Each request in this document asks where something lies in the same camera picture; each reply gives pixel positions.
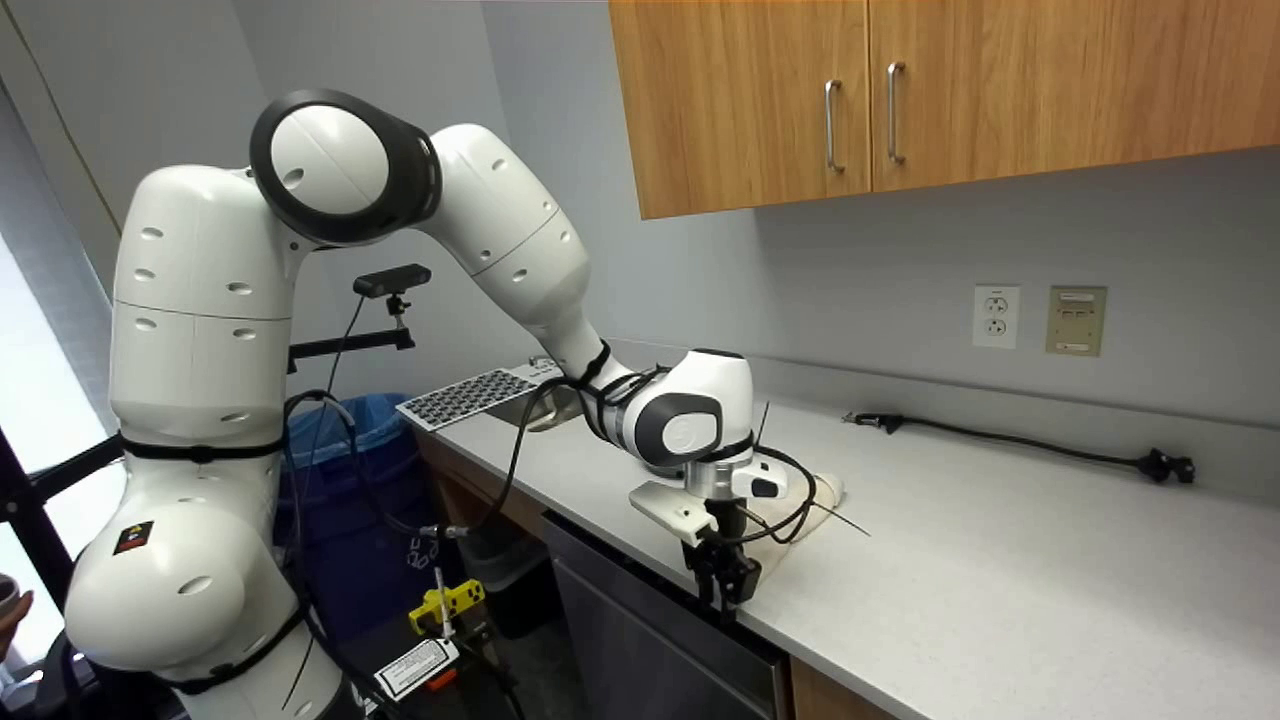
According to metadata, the black camera on stand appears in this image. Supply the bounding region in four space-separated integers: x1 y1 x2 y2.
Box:
288 263 430 363

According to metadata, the black cable on counter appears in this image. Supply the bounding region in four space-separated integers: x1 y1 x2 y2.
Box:
843 408 1200 488

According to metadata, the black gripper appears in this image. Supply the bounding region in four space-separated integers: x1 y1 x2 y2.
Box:
685 458 788 613

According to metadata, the stained cream towel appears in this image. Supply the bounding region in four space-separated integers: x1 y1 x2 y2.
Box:
626 457 870 553

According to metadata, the blue trash bin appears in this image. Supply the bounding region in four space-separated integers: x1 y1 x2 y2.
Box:
274 390 435 643

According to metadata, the white wall outlet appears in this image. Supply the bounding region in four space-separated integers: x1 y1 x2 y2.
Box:
973 289 1019 353

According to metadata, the silver cabinet handle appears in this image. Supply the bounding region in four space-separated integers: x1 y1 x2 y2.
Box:
884 59 908 166
819 74 843 174

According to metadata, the silver cabinet handle right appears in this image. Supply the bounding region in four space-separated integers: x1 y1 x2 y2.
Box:
884 59 908 166

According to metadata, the silver cabinet handle left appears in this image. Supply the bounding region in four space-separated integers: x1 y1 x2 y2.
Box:
819 74 843 174

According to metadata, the computer keyboard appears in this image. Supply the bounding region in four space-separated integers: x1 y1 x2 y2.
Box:
395 356 558 431

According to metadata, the wooden upper cabinet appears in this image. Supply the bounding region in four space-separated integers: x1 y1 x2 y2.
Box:
608 0 1280 219

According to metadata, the yellow clamp tool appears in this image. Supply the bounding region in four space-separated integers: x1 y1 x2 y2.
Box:
409 577 489 635

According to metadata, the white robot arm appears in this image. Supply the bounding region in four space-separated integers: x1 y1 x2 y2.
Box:
64 93 758 720

